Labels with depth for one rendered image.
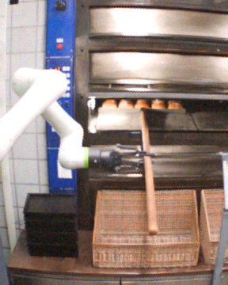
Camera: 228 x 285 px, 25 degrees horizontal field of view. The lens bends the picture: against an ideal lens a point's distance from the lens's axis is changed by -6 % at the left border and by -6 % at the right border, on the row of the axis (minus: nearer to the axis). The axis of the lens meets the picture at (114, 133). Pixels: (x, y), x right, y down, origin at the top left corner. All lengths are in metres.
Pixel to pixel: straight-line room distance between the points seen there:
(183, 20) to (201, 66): 0.28
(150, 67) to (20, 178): 0.97
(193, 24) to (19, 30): 0.97
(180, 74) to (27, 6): 0.94
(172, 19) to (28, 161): 1.14
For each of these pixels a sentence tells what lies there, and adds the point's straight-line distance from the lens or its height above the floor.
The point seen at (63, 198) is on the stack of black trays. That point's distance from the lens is 2.92.
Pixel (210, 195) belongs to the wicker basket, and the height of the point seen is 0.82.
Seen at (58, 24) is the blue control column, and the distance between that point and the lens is 2.84.
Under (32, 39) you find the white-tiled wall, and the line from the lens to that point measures 2.90.
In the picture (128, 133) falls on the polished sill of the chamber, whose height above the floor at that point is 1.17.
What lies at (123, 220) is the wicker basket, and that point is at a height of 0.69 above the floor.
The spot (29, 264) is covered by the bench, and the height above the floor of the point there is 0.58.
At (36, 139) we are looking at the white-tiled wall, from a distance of 3.00.
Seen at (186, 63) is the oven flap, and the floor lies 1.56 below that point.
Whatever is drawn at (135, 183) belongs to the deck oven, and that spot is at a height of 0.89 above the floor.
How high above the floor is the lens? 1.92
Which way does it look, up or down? 15 degrees down
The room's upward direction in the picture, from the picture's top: straight up
